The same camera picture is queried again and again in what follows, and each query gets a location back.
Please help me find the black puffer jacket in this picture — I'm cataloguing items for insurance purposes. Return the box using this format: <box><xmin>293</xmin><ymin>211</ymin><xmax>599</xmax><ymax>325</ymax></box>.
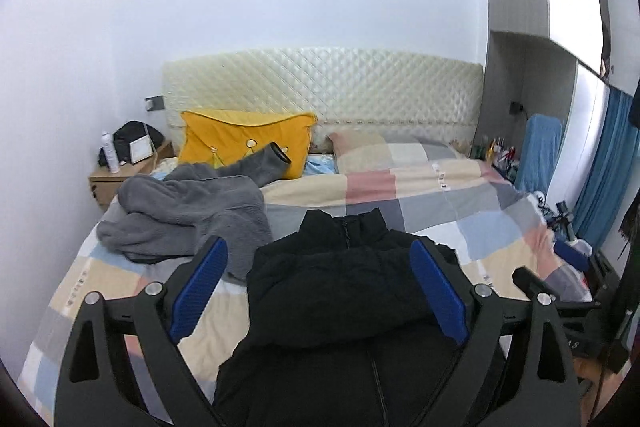
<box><xmin>212</xmin><ymin>209</ymin><xmax>507</xmax><ymax>427</ymax></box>

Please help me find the black bag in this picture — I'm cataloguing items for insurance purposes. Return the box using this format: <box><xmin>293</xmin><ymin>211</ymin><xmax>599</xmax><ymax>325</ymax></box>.
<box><xmin>97</xmin><ymin>121</ymin><xmax>166</xmax><ymax>168</ymax></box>

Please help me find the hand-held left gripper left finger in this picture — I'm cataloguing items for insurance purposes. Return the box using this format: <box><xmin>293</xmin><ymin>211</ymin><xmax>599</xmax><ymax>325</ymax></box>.
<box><xmin>54</xmin><ymin>235</ymin><xmax>229</xmax><ymax>427</ymax></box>

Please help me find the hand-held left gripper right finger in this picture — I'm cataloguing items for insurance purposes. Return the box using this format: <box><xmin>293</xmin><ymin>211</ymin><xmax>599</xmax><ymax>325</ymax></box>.
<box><xmin>409</xmin><ymin>237</ymin><xmax>582</xmax><ymax>427</ymax></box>

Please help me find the wooden nightstand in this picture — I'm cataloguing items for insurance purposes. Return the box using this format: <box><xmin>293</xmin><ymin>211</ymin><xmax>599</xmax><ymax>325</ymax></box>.
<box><xmin>88</xmin><ymin>140</ymin><xmax>176</xmax><ymax>214</ymax></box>

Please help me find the pink checked pillow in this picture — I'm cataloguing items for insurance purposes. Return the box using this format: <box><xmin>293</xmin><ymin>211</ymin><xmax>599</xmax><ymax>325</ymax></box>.
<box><xmin>326</xmin><ymin>129</ymin><xmax>392</xmax><ymax>168</ymax></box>

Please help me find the black tripod device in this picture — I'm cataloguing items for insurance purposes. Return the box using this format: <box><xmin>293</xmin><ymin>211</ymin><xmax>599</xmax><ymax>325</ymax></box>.
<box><xmin>541</xmin><ymin>199</ymin><xmax>577</xmax><ymax>239</ymax></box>

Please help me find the white picture frame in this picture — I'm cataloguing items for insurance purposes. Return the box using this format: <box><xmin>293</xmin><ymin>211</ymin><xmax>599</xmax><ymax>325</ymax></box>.
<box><xmin>129</xmin><ymin>137</ymin><xmax>153</xmax><ymax>163</ymax></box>

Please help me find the dark hanging garment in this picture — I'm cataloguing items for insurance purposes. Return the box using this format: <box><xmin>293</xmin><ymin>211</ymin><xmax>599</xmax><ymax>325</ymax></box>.
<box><xmin>617</xmin><ymin>194</ymin><xmax>640</xmax><ymax>254</ymax></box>

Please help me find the blue curtain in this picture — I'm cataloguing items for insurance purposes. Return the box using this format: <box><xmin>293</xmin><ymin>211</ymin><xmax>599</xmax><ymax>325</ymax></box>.
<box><xmin>572</xmin><ymin>86</ymin><xmax>637</xmax><ymax>249</ymax></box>

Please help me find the white spray bottle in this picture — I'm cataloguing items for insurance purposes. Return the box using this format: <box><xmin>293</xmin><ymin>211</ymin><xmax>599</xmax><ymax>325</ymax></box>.
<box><xmin>101</xmin><ymin>131</ymin><xmax>121</xmax><ymax>174</ymax></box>

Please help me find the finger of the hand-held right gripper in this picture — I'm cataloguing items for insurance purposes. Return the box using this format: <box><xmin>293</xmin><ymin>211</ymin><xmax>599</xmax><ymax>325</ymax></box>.
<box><xmin>512</xmin><ymin>266</ymin><xmax>557</xmax><ymax>304</ymax></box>
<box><xmin>552</xmin><ymin>239</ymin><xmax>594</xmax><ymax>274</ymax></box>

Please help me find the grey fleece garment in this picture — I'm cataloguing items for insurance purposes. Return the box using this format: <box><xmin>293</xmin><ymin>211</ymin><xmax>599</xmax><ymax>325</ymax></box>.
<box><xmin>96</xmin><ymin>142</ymin><xmax>293</xmax><ymax>284</ymax></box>

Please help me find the blue towel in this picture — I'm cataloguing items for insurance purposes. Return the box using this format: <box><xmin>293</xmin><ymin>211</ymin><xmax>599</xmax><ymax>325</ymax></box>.
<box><xmin>514</xmin><ymin>113</ymin><xmax>564</xmax><ymax>196</ymax></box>

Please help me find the yellow pillow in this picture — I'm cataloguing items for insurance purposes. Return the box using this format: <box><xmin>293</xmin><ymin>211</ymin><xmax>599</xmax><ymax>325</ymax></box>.
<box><xmin>177</xmin><ymin>109</ymin><xmax>319</xmax><ymax>180</ymax></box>

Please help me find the grey white wardrobe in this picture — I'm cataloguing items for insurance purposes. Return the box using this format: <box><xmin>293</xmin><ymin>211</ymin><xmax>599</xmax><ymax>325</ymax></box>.
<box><xmin>475</xmin><ymin>0</ymin><xmax>615</xmax><ymax>239</ymax></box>

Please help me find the row of small bottles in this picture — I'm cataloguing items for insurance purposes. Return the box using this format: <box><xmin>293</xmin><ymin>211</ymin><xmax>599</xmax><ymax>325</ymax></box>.
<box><xmin>472</xmin><ymin>134</ymin><xmax>521</xmax><ymax>170</ymax></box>

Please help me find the checked pastel duvet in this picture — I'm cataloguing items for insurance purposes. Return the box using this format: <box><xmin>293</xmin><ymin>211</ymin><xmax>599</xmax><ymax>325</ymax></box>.
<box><xmin>17</xmin><ymin>141</ymin><xmax>590</xmax><ymax>427</ymax></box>

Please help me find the cream quilted headboard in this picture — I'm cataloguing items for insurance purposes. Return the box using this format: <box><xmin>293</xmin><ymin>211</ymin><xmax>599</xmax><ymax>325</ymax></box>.
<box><xmin>161</xmin><ymin>47</ymin><xmax>485</xmax><ymax>144</ymax></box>

